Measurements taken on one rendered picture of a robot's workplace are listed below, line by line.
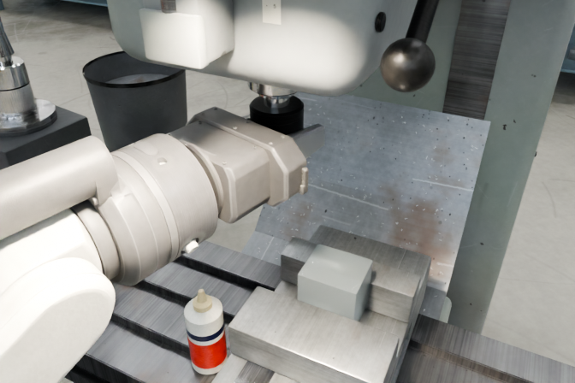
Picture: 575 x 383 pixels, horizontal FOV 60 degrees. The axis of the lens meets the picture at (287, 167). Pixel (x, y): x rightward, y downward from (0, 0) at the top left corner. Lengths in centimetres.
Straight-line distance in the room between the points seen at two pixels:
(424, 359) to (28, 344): 44
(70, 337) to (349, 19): 23
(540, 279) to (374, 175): 157
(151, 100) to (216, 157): 196
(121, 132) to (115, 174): 211
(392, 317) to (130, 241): 32
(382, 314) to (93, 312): 34
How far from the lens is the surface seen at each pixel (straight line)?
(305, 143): 43
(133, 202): 32
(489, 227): 88
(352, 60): 30
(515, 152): 81
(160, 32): 30
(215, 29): 30
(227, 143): 39
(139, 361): 63
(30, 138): 70
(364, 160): 81
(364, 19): 30
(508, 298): 217
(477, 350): 65
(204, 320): 54
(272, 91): 40
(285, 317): 50
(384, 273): 55
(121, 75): 273
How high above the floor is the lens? 144
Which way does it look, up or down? 31 degrees down
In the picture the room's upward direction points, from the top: straight up
